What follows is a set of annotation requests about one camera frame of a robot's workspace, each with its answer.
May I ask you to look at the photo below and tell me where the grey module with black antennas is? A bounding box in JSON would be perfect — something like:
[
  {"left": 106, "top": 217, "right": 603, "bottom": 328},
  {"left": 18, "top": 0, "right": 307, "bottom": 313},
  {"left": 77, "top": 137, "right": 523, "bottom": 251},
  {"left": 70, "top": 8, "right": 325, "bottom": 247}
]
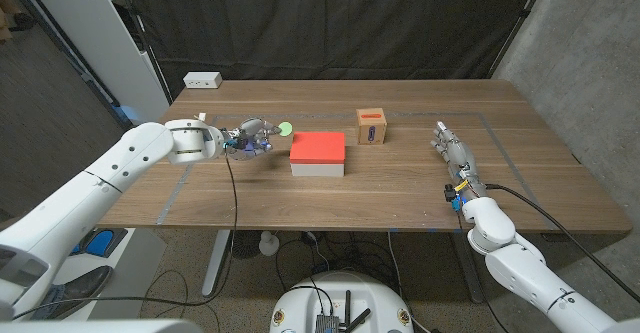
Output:
[{"left": 314, "top": 289, "right": 372, "bottom": 333}]

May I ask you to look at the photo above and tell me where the blue foot pedal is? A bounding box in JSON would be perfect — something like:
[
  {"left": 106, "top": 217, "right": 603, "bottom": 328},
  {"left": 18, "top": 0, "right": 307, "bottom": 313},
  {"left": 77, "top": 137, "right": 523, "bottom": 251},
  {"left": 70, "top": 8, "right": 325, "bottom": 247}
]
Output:
[{"left": 74, "top": 227, "right": 129, "bottom": 257}]

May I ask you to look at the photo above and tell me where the white power strip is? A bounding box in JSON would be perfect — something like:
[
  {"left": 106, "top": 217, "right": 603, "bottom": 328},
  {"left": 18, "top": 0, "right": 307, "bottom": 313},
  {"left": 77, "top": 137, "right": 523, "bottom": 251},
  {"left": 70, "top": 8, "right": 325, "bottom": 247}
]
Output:
[{"left": 182, "top": 71, "right": 223, "bottom": 90}]

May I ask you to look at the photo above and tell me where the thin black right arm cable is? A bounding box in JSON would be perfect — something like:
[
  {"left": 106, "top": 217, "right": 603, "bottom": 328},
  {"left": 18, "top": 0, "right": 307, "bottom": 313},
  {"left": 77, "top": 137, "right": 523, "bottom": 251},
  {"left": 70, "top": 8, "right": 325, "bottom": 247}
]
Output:
[{"left": 456, "top": 209, "right": 514, "bottom": 333}]

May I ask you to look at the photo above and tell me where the black curtain backdrop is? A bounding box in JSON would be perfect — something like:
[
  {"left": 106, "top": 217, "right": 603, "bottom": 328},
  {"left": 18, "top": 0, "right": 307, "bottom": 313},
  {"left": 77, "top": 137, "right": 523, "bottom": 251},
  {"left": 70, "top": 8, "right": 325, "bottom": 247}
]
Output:
[{"left": 122, "top": 0, "right": 544, "bottom": 99}]

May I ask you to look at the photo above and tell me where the wooden coin box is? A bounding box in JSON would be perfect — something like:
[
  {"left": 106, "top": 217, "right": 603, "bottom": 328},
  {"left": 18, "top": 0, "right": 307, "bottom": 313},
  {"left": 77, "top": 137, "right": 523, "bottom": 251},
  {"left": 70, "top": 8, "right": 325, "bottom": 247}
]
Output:
[{"left": 355, "top": 107, "right": 388, "bottom": 146}]

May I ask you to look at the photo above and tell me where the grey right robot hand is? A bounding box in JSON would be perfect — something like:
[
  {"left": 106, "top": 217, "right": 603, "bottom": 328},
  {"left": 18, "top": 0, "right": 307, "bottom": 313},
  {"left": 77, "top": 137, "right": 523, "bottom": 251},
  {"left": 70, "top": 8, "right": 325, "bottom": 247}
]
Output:
[{"left": 430, "top": 120, "right": 489, "bottom": 210}]

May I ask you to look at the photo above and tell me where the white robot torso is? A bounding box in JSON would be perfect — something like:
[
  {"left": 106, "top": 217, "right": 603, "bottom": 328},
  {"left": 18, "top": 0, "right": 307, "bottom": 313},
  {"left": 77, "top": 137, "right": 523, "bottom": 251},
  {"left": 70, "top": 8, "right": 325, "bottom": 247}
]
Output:
[{"left": 269, "top": 271, "right": 415, "bottom": 333}]

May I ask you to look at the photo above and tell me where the black backdrop stand pole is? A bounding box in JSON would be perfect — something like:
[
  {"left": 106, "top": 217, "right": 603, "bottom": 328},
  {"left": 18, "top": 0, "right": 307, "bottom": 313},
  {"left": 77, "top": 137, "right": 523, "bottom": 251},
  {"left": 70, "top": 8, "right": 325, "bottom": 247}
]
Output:
[
  {"left": 113, "top": 0, "right": 175, "bottom": 107},
  {"left": 487, "top": 0, "right": 554, "bottom": 79}
]

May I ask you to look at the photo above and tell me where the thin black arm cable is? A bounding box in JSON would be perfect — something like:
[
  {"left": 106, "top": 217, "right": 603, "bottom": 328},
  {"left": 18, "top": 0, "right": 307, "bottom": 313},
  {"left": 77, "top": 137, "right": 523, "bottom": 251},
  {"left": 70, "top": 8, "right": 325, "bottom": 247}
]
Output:
[
  {"left": 456, "top": 209, "right": 514, "bottom": 333},
  {"left": 10, "top": 145, "right": 239, "bottom": 322}
]

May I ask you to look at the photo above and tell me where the small black fan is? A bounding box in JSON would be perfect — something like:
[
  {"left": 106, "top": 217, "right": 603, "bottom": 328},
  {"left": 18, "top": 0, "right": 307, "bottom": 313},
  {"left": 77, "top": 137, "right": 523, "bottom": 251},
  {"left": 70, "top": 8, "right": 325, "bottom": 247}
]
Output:
[{"left": 229, "top": 230, "right": 262, "bottom": 260}]

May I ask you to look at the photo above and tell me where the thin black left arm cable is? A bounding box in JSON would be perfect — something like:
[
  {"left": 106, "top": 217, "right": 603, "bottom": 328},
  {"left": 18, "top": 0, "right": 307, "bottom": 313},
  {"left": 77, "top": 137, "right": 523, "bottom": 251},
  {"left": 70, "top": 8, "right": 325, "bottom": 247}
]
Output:
[{"left": 10, "top": 145, "right": 239, "bottom": 322}]

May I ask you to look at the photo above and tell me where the white cabinet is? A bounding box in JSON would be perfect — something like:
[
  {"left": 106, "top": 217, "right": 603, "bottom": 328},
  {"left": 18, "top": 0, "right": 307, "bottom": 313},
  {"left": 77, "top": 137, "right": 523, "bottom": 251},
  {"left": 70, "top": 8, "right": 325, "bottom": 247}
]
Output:
[{"left": 19, "top": 0, "right": 170, "bottom": 126}]

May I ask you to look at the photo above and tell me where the black shoe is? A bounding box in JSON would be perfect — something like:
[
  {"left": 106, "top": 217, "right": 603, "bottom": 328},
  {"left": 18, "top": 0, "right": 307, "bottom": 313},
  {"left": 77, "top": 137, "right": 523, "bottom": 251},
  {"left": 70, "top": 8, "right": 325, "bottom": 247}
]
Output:
[{"left": 32, "top": 265, "right": 114, "bottom": 319}]

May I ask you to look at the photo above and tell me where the small white round device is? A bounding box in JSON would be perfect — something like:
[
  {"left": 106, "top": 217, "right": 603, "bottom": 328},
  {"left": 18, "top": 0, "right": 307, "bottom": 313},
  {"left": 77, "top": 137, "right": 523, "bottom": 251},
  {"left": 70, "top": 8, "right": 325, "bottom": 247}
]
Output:
[{"left": 258, "top": 230, "right": 280, "bottom": 257}]

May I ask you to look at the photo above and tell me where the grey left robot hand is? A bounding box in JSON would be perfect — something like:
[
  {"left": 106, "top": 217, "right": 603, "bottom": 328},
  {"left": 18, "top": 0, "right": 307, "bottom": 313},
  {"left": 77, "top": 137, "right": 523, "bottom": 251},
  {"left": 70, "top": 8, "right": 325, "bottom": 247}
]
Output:
[{"left": 219, "top": 117, "right": 282, "bottom": 162}]

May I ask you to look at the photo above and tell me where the white box with orange lid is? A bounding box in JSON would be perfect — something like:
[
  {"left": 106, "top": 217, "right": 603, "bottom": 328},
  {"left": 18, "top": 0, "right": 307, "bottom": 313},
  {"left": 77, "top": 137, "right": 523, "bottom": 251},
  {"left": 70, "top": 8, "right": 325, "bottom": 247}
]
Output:
[{"left": 289, "top": 131, "right": 347, "bottom": 178}]

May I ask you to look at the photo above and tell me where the white table leg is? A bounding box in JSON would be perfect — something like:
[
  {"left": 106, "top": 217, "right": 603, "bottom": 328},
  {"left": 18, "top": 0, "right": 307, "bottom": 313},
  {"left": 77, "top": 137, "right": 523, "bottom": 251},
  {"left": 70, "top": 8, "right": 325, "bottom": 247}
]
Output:
[{"left": 201, "top": 229, "right": 231, "bottom": 297}]

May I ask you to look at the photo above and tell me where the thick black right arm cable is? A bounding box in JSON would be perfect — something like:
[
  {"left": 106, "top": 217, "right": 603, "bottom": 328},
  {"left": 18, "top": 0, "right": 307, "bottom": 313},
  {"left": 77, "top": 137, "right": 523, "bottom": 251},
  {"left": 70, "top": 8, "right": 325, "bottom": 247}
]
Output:
[{"left": 484, "top": 182, "right": 640, "bottom": 305}]

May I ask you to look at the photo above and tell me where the grey table leg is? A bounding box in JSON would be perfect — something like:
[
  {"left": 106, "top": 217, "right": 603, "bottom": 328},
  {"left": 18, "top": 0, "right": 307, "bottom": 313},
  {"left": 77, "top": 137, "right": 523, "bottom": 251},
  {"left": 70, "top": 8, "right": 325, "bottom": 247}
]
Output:
[{"left": 449, "top": 231, "right": 485, "bottom": 304}]

